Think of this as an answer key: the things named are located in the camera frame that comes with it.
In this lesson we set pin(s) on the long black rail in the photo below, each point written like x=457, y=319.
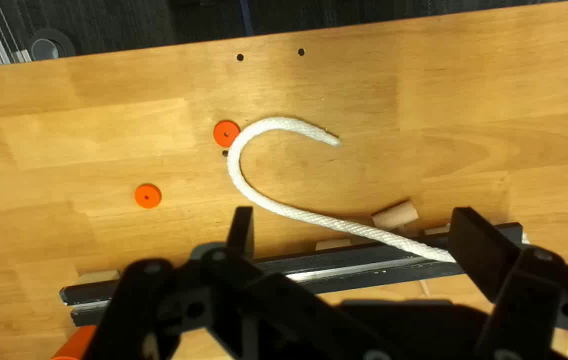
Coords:
x=336, y=266

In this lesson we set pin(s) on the short wooden dowel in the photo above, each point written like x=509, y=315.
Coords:
x=394, y=216

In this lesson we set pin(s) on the small light wood block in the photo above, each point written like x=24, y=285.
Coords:
x=437, y=230

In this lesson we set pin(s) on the orange plastic disc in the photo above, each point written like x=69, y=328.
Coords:
x=227, y=132
x=146, y=195

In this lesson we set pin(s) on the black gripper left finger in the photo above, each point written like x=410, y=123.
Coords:
x=165, y=312

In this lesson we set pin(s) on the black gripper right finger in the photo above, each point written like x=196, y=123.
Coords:
x=537, y=306

